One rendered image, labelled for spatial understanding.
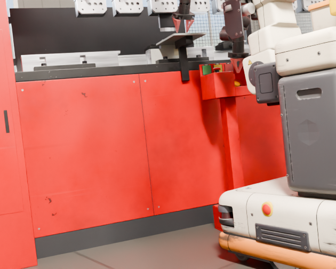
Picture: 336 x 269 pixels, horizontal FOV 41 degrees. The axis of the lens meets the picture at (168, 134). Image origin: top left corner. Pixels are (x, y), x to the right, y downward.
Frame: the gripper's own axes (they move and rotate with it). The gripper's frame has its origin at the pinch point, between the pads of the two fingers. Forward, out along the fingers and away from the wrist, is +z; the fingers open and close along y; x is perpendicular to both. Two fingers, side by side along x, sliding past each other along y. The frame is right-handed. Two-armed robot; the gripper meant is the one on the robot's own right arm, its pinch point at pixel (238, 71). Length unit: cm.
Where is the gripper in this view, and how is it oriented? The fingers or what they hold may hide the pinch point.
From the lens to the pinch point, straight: 224.8
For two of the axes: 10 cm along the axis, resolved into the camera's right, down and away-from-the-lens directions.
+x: -9.4, 1.3, -3.2
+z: 0.4, 9.6, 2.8
